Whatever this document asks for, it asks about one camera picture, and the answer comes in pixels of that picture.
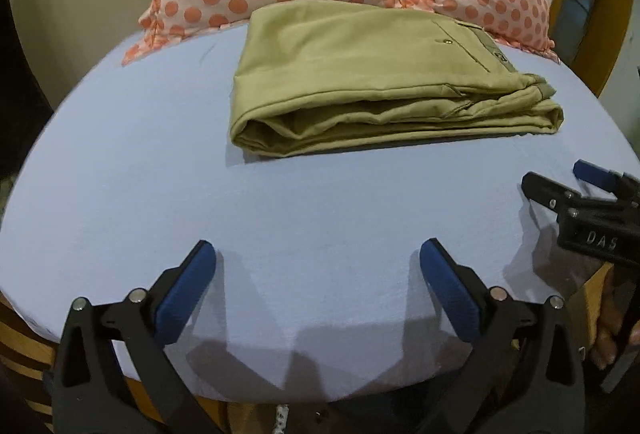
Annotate person's right hand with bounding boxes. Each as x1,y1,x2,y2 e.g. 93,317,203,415
589,263,626,370

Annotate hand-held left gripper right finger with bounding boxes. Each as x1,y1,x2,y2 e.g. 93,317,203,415
419,237,586,434

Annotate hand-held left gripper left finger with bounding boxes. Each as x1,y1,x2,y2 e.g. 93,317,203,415
50,239,223,434

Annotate khaki pants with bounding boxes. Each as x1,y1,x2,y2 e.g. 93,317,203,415
228,0,565,159

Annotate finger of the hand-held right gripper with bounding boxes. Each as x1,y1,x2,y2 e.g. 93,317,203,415
521,171,582,216
572,159,640,201

